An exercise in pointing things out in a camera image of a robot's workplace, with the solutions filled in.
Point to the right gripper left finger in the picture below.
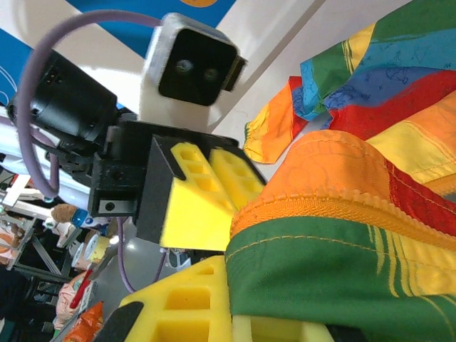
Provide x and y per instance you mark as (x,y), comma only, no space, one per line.
(178,306)

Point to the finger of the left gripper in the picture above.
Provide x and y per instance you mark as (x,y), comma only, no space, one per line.
(238,174)
(192,217)

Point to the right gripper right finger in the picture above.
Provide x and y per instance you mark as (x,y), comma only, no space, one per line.
(278,331)

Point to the rainbow striped zip jacket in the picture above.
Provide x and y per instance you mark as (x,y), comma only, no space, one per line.
(320,267)

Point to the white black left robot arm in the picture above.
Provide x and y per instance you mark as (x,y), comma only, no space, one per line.
(75,181)

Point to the orange snack bag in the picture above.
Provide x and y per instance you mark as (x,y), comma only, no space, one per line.
(85,322)

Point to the brown plush toy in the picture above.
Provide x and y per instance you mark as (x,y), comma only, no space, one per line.
(64,212)

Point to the metal storage rack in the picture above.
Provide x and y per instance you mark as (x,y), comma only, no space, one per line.
(25,221)

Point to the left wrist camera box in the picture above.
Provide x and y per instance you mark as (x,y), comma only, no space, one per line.
(192,67)

